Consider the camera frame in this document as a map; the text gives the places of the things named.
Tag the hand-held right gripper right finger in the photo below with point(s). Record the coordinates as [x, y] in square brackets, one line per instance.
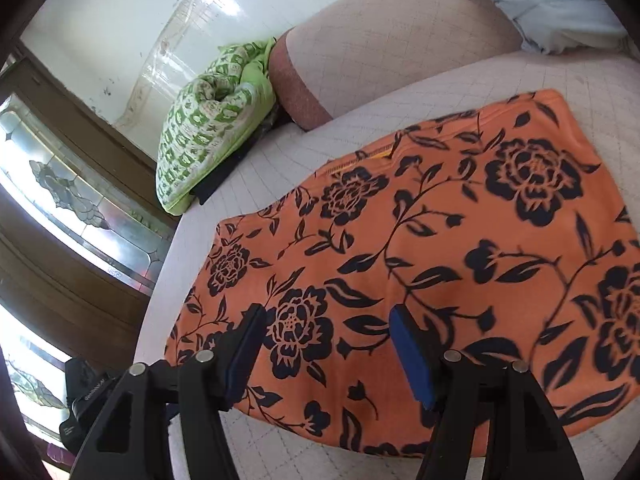
[412, 355]

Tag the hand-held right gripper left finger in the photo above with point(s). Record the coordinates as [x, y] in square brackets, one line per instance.
[245, 355]

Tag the orange black floral blouse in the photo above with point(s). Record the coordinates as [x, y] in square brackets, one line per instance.
[400, 220]

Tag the wooden door with leaded glass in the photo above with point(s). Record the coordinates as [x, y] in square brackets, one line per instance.
[60, 260]

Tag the green white patterned pillow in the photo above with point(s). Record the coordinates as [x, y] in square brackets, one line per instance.
[210, 125]

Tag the pink brown bolster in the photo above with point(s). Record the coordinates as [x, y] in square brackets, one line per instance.
[390, 45]

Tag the grey-blue pillow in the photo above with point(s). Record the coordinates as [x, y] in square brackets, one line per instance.
[540, 0]

